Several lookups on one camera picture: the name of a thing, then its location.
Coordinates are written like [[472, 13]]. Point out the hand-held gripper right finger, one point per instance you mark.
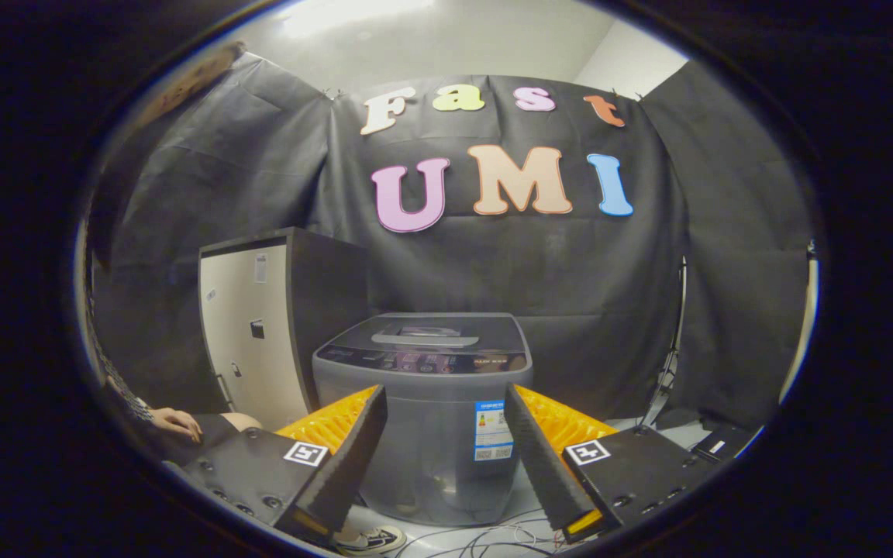
[[543, 465]]

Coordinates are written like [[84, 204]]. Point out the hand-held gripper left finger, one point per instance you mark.
[[347, 465]]

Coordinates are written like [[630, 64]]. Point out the grey washing machine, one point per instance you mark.
[[431, 442]]

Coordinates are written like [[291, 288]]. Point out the dark washing machine lid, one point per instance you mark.
[[423, 332]]

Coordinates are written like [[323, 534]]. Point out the person's black and white sneaker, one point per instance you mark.
[[373, 539]]

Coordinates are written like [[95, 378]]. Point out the person's leg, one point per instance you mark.
[[233, 425]]

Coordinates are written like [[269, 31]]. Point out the black and beige cabinet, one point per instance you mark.
[[249, 333]]

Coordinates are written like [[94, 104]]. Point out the black light stand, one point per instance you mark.
[[670, 349]]

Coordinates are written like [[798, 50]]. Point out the flat black box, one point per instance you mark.
[[714, 443]]

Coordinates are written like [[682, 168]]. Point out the black backdrop cloth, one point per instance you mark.
[[570, 271]]

